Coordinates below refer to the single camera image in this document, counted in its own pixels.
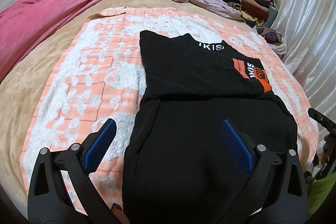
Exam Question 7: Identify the person's left hand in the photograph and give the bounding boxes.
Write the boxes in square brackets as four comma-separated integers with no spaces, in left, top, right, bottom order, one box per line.
[112,202,130,224]

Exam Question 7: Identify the grey blue cushion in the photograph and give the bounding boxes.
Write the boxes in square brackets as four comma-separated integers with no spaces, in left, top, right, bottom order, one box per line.
[268,5,280,25]

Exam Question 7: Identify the pink quilt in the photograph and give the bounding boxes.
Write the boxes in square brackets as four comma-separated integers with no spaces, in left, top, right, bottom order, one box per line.
[0,0,135,77]

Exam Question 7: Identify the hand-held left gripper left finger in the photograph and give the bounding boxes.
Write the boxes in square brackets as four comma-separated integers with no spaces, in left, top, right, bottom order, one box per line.
[27,119,117,224]

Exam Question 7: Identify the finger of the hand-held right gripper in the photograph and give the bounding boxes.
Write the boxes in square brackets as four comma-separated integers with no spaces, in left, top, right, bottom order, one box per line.
[308,108,336,135]

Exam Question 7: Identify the person's right hand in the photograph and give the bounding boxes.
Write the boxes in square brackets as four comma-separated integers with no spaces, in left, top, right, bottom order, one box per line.
[322,133,332,165]

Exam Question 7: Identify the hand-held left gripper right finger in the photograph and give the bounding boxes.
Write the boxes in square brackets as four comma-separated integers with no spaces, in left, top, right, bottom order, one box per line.
[221,119,308,224]

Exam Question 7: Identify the black sweater with orange cuffs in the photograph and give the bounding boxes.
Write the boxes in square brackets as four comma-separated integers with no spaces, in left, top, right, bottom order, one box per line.
[122,30,298,224]

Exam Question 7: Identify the peach and white plaid blanket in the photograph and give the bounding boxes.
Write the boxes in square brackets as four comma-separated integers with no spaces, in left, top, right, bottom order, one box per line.
[20,7,319,216]

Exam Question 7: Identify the white satin curtain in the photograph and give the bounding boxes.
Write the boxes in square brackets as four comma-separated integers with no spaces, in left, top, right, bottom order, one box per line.
[252,0,336,140]

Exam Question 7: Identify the green cloth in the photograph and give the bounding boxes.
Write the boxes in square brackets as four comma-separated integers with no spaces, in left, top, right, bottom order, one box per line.
[304,172,336,218]

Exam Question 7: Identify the white bag of clothes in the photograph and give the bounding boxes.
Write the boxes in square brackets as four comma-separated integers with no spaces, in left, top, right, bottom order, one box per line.
[256,26,288,55]

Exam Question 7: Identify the tan bed sheet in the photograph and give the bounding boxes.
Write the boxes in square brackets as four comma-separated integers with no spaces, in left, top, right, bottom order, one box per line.
[0,0,252,209]

